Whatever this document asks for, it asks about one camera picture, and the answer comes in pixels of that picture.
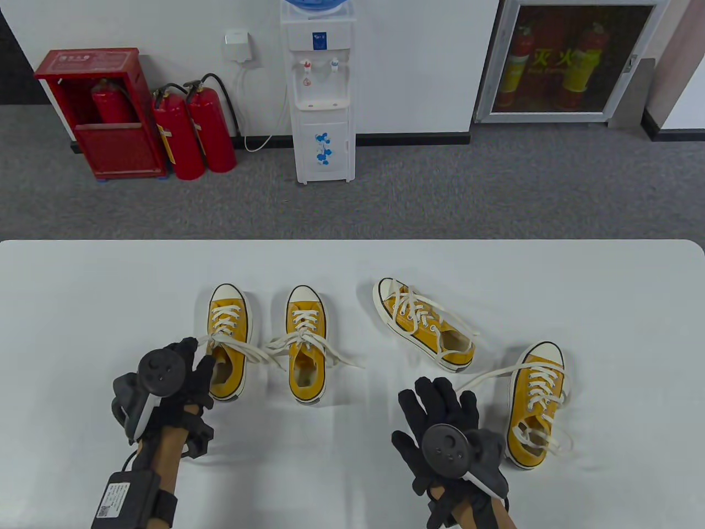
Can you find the red fire extinguisher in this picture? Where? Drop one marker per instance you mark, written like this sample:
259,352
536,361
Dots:
179,138
212,132
110,107

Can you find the black labelled box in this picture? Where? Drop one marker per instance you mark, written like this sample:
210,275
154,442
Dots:
126,498

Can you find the person's right hand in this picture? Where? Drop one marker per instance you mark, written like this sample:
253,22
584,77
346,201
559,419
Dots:
435,408

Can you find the grey tracking controller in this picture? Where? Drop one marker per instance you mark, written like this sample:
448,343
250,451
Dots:
160,369
446,446

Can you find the white water dispenser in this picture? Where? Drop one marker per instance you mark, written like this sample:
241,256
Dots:
322,138

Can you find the person's left hand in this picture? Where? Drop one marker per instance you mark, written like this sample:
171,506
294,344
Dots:
195,386

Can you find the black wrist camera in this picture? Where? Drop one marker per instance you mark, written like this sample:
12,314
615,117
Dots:
198,435

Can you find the red fire extinguisher cabinet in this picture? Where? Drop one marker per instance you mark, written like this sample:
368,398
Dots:
121,149

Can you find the white wall box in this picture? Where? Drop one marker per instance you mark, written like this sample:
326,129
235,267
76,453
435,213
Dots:
239,47

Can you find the glass door fire cabinet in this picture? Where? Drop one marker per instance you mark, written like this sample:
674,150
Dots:
578,66

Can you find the person's right forearm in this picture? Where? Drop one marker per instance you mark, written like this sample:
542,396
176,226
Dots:
468,512

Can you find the person's left forearm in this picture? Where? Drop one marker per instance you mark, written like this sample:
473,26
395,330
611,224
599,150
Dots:
162,457

